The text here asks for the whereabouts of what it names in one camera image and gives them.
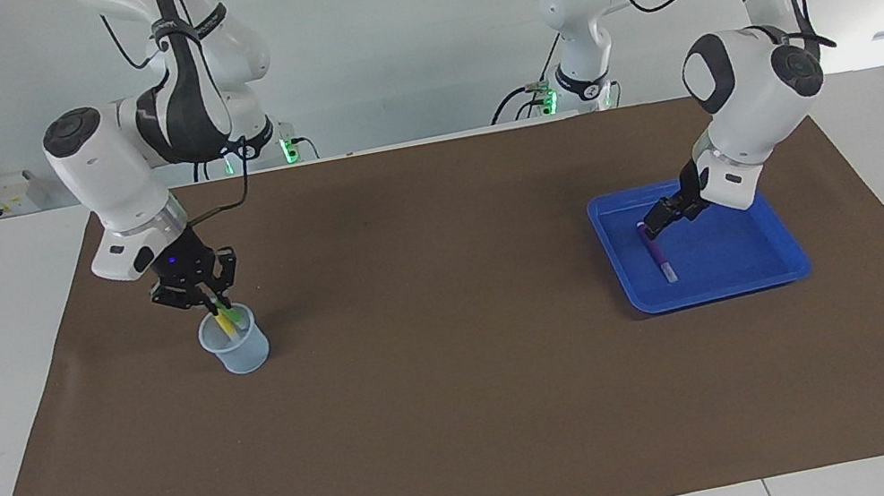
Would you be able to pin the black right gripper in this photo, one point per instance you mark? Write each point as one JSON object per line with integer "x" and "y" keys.
{"x": 186, "y": 266}

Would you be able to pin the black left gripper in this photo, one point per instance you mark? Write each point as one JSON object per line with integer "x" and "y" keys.
{"x": 691, "y": 190}

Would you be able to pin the purple pen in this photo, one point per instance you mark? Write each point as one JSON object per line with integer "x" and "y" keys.
{"x": 659, "y": 255}

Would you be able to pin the green pen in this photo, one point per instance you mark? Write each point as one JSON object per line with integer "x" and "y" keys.
{"x": 236, "y": 315}

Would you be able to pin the yellow pen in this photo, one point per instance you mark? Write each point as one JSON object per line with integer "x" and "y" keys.
{"x": 225, "y": 325}

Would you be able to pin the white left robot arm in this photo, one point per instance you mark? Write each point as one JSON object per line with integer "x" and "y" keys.
{"x": 754, "y": 111}

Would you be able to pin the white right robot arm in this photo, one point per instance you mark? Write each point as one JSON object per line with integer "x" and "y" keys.
{"x": 112, "y": 179}

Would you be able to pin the blue plastic tray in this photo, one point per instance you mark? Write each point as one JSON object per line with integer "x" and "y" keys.
{"x": 726, "y": 261}

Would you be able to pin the translucent plastic cup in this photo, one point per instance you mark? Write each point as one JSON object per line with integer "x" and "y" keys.
{"x": 243, "y": 357}

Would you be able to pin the brown table mat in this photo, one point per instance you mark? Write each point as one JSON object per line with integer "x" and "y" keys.
{"x": 470, "y": 407}

